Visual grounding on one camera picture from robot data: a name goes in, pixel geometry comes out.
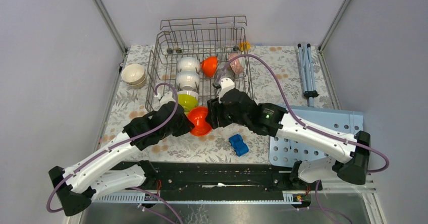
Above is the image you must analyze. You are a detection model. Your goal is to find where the orange bowl front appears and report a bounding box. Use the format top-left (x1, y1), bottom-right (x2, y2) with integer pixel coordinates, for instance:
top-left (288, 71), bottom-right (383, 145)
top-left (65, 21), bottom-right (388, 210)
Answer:
top-left (187, 106), bottom-right (212, 137)

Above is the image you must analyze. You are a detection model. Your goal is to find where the orange bowl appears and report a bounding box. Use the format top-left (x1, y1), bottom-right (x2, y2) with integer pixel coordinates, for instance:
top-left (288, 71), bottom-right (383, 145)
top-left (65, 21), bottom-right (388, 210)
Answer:
top-left (201, 56), bottom-right (218, 78)
top-left (187, 106), bottom-right (212, 137)

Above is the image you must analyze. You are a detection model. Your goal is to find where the pink patterned bowl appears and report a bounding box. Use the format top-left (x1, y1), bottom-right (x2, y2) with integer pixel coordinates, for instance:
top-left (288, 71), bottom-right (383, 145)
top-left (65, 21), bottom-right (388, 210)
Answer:
top-left (230, 58), bottom-right (245, 75)

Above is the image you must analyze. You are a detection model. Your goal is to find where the plain beige bowl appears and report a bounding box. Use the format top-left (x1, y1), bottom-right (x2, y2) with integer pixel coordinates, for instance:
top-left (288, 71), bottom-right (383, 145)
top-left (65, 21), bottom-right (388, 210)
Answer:
top-left (126, 79), bottom-right (146, 89)

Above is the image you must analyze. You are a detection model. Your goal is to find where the beige bowl with leaf pattern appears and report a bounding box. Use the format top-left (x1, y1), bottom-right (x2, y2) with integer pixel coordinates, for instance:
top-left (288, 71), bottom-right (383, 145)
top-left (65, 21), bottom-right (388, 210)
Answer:
top-left (121, 64), bottom-right (146, 85)

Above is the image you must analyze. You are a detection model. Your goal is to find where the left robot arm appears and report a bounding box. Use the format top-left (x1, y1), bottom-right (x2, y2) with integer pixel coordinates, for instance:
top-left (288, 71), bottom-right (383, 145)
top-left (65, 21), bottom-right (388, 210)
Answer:
top-left (46, 101), bottom-right (194, 216)

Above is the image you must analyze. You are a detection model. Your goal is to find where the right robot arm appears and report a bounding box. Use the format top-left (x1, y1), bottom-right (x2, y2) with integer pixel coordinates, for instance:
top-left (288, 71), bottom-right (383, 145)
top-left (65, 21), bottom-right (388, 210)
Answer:
top-left (205, 89), bottom-right (370, 190)

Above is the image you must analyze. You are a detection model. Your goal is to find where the yellow-green bowl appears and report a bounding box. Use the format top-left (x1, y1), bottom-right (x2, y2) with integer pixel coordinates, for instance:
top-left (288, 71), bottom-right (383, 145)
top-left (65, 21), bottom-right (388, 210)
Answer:
top-left (178, 90), bottom-right (199, 115)

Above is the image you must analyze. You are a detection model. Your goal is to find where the blue toy car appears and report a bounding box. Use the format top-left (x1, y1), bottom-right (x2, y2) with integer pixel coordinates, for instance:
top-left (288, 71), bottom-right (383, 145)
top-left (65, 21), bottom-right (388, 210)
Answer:
top-left (229, 134), bottom-right (249, 157)

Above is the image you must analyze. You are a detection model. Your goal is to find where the white ribbed bowl middle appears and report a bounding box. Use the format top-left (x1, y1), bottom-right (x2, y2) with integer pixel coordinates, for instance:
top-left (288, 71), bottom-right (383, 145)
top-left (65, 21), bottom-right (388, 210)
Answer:
top-left (176, 71), bottom-right (200, 91)

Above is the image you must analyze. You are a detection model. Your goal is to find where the white ribbed bowl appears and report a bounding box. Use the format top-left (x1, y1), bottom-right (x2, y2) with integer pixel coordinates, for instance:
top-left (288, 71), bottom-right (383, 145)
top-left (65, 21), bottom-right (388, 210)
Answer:
top-left (177, 57), bottom-right (201, 73)
top-left (176, 71), bottom-right (200, 91)

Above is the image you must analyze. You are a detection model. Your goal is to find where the orange bowl rear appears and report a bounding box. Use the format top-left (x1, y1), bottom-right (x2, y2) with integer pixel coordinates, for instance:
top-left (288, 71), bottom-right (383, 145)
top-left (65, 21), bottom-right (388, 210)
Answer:
top-left (201, 56), bottom-right (218, 78)

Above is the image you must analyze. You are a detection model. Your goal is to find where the floral patterned table mat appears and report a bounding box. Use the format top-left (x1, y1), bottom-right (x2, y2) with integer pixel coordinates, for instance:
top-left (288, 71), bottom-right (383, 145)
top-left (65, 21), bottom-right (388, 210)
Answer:
top-left (97, 44), bottom-right (335, 164)

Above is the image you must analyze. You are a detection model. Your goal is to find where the white ribbed bowl rear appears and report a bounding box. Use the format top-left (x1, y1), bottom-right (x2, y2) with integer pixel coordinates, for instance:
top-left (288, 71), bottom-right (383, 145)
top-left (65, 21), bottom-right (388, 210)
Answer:
top-left (177, 57), bottom-right (201, 73)

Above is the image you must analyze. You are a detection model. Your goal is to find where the yellow rubber duck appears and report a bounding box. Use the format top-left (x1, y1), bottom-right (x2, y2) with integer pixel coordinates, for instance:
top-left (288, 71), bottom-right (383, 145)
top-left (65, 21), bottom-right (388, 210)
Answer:
top-left (238, 41), bottom-right (251, 52)

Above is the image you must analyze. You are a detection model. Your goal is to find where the blue folded metal stand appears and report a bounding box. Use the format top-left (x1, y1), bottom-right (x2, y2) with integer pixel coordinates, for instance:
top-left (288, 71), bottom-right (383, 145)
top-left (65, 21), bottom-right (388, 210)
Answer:
top-left (297, 43), bottom-right (319, 107)

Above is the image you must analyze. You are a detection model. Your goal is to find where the light blue perforated board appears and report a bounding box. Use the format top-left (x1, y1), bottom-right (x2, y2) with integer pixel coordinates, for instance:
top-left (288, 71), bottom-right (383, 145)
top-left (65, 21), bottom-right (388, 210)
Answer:
top-left (269, 106), bottom-right (364, 167)

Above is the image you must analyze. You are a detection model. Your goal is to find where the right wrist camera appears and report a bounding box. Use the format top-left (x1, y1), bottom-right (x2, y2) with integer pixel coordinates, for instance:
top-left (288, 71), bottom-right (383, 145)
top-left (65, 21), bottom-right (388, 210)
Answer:
top-left (213, 77), bottom-right (235, 103)

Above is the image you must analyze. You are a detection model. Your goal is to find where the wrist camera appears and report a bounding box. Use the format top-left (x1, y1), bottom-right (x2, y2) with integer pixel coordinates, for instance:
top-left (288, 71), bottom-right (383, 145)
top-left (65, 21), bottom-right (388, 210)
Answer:
top-left (213, 77), bottom-right (235, 103)
top-left (155, 91), bottom-right (176, 106)

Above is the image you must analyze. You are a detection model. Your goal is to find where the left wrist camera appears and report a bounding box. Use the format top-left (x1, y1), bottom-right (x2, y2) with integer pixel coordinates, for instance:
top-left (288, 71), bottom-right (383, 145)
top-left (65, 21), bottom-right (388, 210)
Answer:
top-left (155, 91), bottom-right (176, 106)

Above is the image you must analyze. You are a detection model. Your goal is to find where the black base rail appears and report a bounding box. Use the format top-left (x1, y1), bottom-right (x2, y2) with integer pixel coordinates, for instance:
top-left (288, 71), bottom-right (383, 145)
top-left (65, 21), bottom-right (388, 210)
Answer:
top-left (110, 160), bottom-right (322, 203)

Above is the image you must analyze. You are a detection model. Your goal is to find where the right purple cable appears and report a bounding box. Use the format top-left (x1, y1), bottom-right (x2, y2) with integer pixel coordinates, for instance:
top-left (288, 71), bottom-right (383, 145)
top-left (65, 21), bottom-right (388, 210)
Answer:
top-left (216, 53), bottom-right (391, 174)

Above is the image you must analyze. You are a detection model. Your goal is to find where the purple cable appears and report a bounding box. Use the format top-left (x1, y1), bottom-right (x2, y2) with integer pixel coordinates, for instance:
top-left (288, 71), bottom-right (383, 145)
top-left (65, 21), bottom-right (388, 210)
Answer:
top-left (216, 53), bottom-right (391, 174)
top-left (46, 82), bottom-right (180, 214)

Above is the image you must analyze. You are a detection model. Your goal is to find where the grey wire dish rack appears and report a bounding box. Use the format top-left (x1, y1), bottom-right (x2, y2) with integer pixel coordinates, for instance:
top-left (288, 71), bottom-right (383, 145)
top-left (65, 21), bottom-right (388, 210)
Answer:
top-left (145, 15), bottom-right (254, 111)

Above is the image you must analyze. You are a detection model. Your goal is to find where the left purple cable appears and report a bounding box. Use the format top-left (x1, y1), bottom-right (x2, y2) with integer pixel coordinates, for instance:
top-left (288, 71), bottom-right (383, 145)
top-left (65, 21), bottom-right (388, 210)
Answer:
top-left (46, 82), bottom-right (180, 214)

